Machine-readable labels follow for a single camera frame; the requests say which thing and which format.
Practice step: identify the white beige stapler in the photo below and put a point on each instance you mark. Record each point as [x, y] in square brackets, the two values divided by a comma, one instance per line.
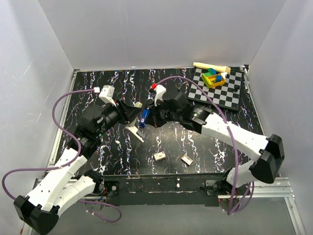
[136, 132]

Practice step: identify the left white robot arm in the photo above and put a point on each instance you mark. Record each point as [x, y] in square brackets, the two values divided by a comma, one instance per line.
[86, 138]

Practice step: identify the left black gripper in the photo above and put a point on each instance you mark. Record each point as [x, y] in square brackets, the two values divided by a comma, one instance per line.
[127, 113]

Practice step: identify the black chess pawn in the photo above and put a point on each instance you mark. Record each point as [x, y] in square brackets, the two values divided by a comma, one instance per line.
[236, 88]

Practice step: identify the green toy block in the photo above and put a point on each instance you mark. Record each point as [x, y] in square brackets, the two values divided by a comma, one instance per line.
[210, 72]

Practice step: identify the brown staple box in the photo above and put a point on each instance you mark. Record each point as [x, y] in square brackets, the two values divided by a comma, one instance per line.
[187, 160]

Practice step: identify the checkered chess board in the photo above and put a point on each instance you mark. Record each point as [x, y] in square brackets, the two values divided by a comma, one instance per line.
[223, 96]

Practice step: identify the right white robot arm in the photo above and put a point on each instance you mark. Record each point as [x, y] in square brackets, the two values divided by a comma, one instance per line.
[266, 153]

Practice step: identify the blue black stapler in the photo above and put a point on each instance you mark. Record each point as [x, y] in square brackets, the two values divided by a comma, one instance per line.
[144, 116]

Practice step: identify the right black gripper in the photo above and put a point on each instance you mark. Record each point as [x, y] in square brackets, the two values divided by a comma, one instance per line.
[154, 108]

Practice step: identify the blue toy block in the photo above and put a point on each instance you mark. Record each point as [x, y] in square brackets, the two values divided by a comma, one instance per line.
[218, 78]

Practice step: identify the yellow toy tray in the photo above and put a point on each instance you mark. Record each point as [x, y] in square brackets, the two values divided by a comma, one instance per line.
[210, 81]

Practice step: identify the beige wooden piece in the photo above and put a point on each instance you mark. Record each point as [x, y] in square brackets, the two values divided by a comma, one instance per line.
[215, 67]

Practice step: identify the white staple box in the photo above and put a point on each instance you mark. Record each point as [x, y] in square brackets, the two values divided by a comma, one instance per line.
[160, 156]

